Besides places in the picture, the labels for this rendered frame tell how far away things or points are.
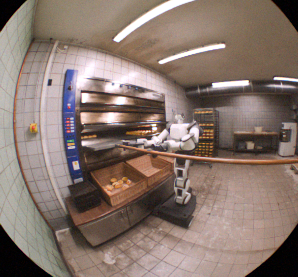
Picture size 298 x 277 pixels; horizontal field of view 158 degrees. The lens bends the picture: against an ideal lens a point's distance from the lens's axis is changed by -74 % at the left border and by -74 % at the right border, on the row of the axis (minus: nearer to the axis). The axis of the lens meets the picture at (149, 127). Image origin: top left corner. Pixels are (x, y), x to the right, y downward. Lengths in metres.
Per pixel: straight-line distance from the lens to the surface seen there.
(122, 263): 1.53
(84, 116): 1.45
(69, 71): 1.52
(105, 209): 1.27
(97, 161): 1.54
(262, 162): 0.76
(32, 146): 1.44
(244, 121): 5.69
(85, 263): 1.64
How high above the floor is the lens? 1.44
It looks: 3 degrees down
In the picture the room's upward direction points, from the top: 3 degrees counter-clockwise
